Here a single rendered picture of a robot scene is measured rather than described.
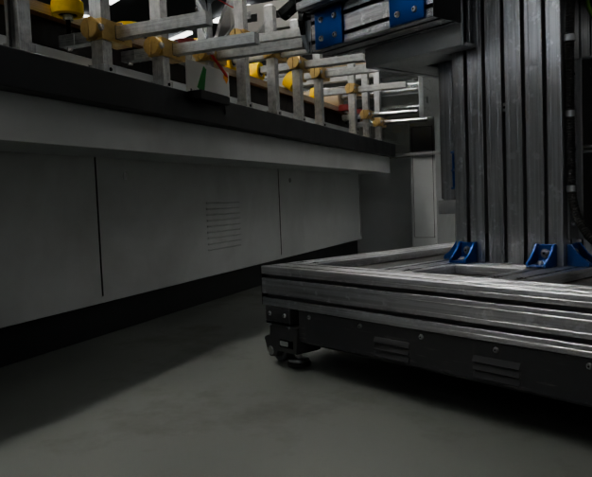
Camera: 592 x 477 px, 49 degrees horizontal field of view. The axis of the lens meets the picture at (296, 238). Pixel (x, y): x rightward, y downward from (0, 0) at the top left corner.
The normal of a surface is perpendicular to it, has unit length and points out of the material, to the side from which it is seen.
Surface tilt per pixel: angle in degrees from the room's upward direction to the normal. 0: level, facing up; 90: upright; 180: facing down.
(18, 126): 90
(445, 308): 90
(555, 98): 90
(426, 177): 90
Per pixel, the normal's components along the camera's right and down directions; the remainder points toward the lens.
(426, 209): -0.39, 0.07
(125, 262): 0.92, -0.01
